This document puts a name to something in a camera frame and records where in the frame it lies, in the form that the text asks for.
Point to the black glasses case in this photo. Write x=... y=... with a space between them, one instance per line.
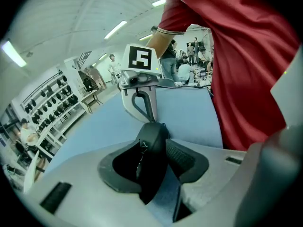
x=154 y=136

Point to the white dotted board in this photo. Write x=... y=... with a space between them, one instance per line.
x=30 y=174

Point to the white storage rack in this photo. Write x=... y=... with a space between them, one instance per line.
x=56 y=136

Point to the person's red shirt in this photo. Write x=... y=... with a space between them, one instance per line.
x=236 y=67

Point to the ceiling tube light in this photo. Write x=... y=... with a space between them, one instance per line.
x=158 y=2
x=13 y=53
x=116 y=29
x=103 y=56
x=145 y=37

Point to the table with blue cover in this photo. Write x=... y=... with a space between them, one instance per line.
x=189 y=112

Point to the rows of black bags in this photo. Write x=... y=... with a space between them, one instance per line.
x=72 y=100

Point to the black-legged white table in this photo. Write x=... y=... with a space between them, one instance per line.
x=90 y=95

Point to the dark staircase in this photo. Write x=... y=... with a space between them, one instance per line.
x=88 y=84

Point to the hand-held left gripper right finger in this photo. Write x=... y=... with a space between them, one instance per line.
x=213 y=185

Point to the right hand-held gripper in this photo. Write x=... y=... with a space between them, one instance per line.
x=139 y=58

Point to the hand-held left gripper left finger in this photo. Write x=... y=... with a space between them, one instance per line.
x=82 y=197

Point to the person's right forearm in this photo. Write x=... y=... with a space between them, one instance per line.
x=161 y=44

